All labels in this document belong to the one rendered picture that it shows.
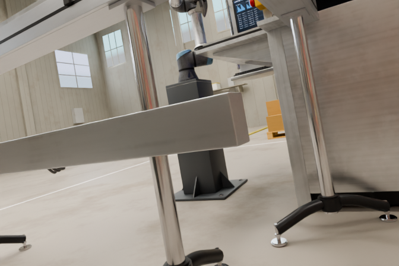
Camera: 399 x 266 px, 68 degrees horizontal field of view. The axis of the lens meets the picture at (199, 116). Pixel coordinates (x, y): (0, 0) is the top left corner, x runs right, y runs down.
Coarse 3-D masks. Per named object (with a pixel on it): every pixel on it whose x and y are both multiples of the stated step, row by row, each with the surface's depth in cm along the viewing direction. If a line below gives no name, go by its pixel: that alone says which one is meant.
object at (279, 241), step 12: (312, 204) 110; (324, 204) 109; (336, 204) 108; (348, 204) 111; (360, 204) 111; (372, 204) 111; (384, 204) 112; (288, 216) 109; (300, 216) 108; (384, 216) 114; (276, 228) 108; (288, 228) 108; (276, 240) 110
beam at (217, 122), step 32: (224, 96) 64; (64, 128) 92; (96, 128) 84; (128, 128) 78; (160, 128) 73; (192, 128) 68; (224, 128) 64; (0, 160) 111; (32, 160) 101; (64, 160) 92; (96, 160) 85
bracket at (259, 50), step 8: (256, 40) 151; (264, 40) 149; (232, 48) 158; (240, 48) 156; (248, 48) 154; (256, 48) 151; (264, 48) 149; (224, 56) 160; (232, 56) 158; (240, 56) 156; (248, 56) 154; (256, 56) 152; (264, 56) 150
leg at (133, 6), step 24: (144, 0) 77; (144, 24) 79; (144, 48) 78; (144, 72) 77; (144, 96) 77; (168, 168) 78; (168, 192) 77; (168, 216) 76; (168, 240) 76; (168, 264) 77
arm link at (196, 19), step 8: (184, 0) 212; (184, 8) 214; (192, 8) 212; (192, 16) 213; (200, 16) 214; (192, 24) 214; (200, 24) 212; (200, 32) 211; (200, 40) 210; (200, 56) 208; (200, 64) 210; (208, 64) 212
